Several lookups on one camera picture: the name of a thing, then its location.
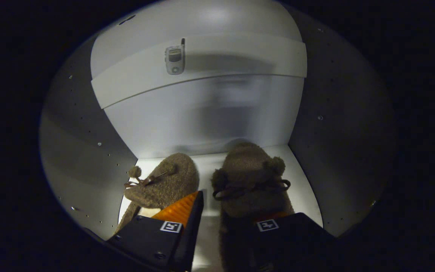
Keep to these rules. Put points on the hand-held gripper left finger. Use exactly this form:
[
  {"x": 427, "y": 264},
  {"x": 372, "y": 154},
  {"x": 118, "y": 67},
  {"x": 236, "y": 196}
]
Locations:
[{"x": 193, "y": 230}]

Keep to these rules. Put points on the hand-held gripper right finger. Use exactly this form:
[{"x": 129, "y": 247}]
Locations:
[{"x": 296, "y": 236}]

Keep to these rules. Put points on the white cabinet shelf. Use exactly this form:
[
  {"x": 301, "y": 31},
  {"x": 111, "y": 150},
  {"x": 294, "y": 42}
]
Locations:
[{"x": 240, "y": 53}]

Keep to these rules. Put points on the grey shoe cabinet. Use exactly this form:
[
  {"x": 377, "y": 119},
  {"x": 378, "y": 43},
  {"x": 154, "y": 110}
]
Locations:
[{"x": 221, "y": 117}]

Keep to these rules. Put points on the brown fuzzy slipper shoe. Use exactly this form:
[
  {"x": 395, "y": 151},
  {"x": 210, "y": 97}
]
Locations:
[
  {"x": 172, "y": 185},
  {"x": 249, "y": 166}
]

